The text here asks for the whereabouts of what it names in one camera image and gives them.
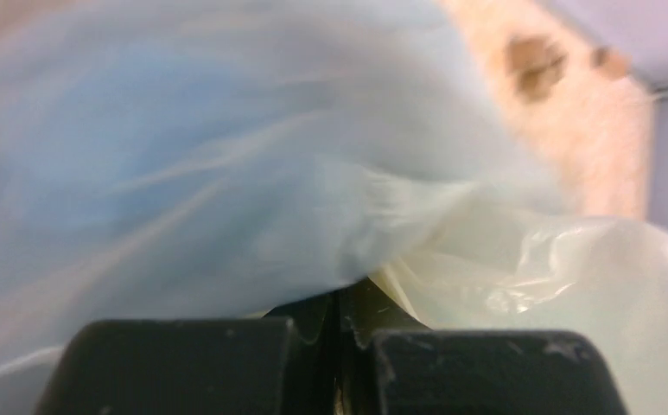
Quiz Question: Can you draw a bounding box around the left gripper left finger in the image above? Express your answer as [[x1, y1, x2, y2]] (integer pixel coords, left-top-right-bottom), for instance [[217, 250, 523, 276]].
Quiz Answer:
[[35, 295, 334, 415]]

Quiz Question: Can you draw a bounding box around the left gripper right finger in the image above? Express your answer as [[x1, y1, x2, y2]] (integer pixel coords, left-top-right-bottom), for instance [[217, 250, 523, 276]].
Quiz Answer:
[[337, 280, 627, 414]]

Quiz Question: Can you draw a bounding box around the clear yellow-trimmed trash bag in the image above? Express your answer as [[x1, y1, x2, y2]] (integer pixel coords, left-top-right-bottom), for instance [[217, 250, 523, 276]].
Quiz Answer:
[[0, 1, 668, 414]]

